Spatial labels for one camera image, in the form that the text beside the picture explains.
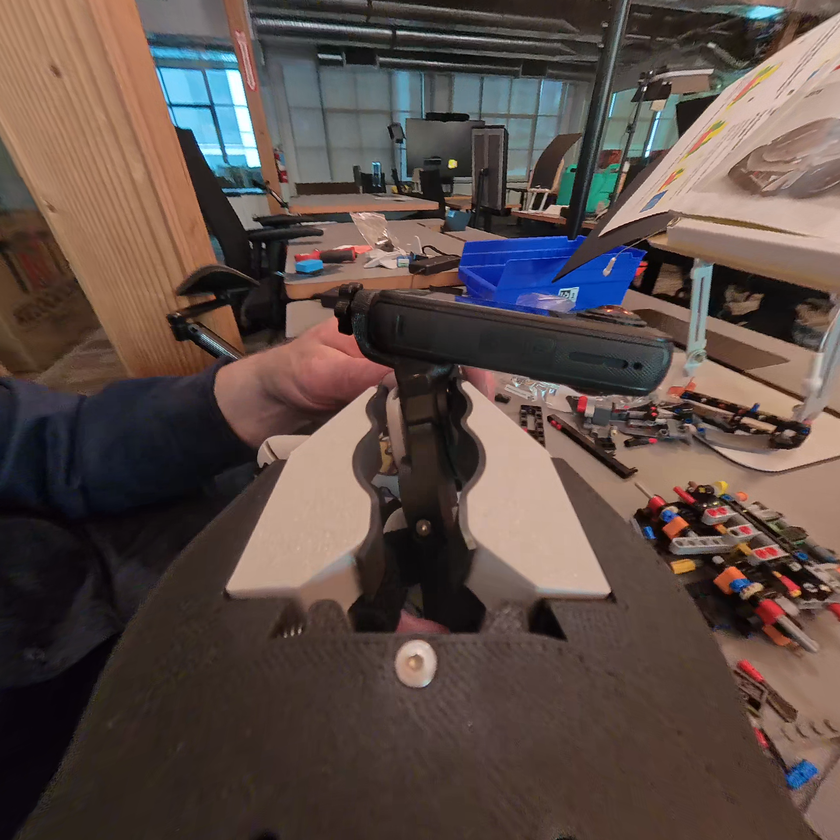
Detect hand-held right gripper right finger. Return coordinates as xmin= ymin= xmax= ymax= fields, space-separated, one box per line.
xmin=458 ymin=382 xmax=614 ymax=616

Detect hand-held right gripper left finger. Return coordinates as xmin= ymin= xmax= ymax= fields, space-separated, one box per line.
xmin=226 ymin=386 xmax=389 ymax=611

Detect person's left forearm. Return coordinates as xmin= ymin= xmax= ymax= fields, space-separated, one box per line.
xmin=0 ymin=360 xmax=257 ymax=519

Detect clear bags of lego parts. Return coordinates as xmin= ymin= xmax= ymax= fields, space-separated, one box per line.
xmin=495 ymin=373 xmax=560 ymax=404

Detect long black lego beam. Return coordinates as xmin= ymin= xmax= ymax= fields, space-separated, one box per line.
xmin=546 ymin=413 xmax=639 ymax=479

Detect multicoloured lego chassis assembly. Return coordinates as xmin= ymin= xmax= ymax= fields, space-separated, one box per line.
xmin=632 ymin=481 xmax=840 ymax=655

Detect red and brown lego pin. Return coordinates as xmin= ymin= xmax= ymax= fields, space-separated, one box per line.
xmin=736 ymin=659 xmax=799 ymax=723

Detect person's left hand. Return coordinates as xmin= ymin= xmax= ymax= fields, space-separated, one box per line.
xmin=215 ymin=318 xmax=398 ymax=450

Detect blue plastic bin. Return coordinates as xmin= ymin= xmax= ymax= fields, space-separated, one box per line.
xmin=457 ymin=236 xmax=586 ymax=291

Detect blue bin with square tag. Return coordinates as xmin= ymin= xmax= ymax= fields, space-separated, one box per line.
xmin=489 ymin=249 xmax=648 ymax=314

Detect black card sheet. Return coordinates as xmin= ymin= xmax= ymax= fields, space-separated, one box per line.
xmin=551 ymin=210 xmax=678 ymax=283

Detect black cabinet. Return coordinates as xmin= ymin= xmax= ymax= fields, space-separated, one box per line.
xmin=470 ymin=125 xmax=511 ymax=212

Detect clear plastic bag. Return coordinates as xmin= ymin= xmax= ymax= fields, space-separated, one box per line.
xmin=350 ymin=211 xmax=396 ymax=253

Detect long wooden desk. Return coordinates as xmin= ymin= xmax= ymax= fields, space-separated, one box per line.
xmin=289 ymin=192 xmax=442 ymax=219

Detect large black monitor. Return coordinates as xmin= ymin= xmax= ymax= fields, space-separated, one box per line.
xmin=405 ymin=118 xmax=488 ymax=179

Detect black tripod pole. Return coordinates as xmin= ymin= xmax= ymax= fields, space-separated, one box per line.
xmin=166 ymin=266 xmax=260 ymax=361

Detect tall black pole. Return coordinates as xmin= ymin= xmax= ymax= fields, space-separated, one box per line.
xmin=566 ymin=0 xmax=632 ymax=242

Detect white book stand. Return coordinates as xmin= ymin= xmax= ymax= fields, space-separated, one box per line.
xmin=646 ymin=213 xmax=840 ymax=473

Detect printed paper sheet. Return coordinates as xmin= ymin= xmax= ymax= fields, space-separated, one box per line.
xmin=599 ymin=12 xmax=840 ymax=238

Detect black office chair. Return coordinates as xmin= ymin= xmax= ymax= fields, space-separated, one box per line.
xmin=174 ymin=126 xmax=326 ymax=337

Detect large window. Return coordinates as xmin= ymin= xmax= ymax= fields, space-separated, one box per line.
xmin=150 ymin=49 xmax=261 ymax=173

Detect large black lego frame assembly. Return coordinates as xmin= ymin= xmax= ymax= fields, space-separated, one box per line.
xmin=678 ymin=389 xmax=812 ymax=452

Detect wooden post red banner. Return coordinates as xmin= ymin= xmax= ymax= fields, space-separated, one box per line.
xmin=223 ymin=0 xmax=284 ymax=198

